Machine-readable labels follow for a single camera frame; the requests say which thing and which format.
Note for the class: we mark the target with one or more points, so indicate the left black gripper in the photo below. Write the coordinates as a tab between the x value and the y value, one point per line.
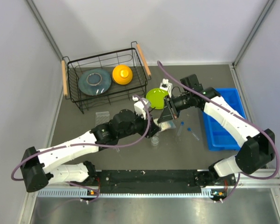
153	129

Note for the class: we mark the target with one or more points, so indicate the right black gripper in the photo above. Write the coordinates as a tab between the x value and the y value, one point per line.
166	115

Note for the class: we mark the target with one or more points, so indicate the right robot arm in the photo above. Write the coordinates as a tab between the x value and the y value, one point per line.
257	147

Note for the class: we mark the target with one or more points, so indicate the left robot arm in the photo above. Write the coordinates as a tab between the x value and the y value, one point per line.
42	167

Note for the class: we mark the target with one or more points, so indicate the clear plastic bag with contents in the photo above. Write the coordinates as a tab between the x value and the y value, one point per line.
165	125

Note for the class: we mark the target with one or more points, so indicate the small clear round dish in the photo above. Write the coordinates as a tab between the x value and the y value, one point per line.
155	141

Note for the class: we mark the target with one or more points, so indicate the lime green plate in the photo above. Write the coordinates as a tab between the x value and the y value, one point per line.
156	98

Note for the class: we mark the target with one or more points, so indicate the clear tube rack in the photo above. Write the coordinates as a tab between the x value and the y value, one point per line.
101	118

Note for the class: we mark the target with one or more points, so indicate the blue plastic divided bin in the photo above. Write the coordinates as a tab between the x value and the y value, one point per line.
218	139

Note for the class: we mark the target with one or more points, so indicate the orange ribbed bowl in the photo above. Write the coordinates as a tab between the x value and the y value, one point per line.
122	74

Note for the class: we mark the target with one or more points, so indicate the blue ceramic plate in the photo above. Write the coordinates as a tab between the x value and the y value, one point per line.
95	82

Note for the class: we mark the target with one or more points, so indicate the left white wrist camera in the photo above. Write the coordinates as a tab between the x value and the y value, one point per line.
139	107

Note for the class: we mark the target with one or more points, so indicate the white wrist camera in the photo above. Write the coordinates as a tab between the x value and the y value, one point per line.
166	86
139	107

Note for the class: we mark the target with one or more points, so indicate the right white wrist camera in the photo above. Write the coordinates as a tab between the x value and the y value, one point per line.
166	86

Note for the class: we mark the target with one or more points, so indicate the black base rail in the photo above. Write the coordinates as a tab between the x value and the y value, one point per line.
153	181

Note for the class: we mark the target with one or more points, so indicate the black wire basket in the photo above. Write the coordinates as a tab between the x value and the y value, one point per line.
131	57

